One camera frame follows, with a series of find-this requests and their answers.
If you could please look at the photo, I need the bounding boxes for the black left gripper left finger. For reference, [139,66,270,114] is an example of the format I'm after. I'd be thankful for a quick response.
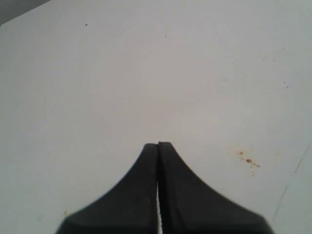
[57,143,158,234]

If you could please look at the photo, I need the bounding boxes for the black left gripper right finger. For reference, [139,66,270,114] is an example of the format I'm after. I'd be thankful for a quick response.
[158,142,273,234]

